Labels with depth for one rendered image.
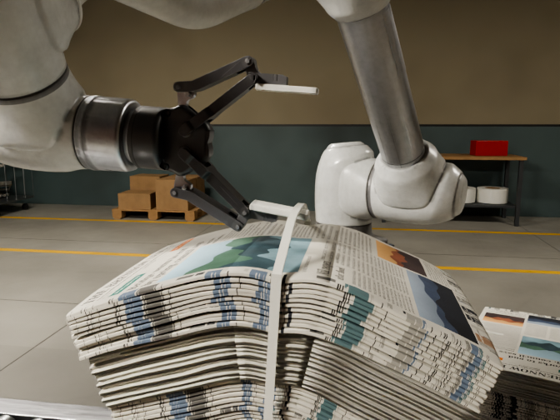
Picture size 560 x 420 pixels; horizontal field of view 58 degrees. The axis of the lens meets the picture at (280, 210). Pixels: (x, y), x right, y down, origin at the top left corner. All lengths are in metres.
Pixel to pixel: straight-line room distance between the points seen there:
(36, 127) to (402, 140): 0.76
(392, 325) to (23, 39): 0.45
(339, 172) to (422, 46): 6.48
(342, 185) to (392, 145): 0.22
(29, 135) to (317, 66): 7.14
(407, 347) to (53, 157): 0.44
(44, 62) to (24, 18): 0.05
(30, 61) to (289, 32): 7.26
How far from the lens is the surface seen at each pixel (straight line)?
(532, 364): 1.22
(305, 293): 0.48
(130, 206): 7.32
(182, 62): 8.12
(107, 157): 0.62
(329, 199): 1.33
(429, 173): 1.20
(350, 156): 1.31
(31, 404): 1.12
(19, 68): 0.59
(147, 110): 0.62
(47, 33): 0.60
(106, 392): 0.59
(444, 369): 0.51
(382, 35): 1.00
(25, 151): 0.66
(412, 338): 0.49
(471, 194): 7.21
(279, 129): 7.70
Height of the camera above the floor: 1.32
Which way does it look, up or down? 10 degrees down
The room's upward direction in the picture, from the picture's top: straight up
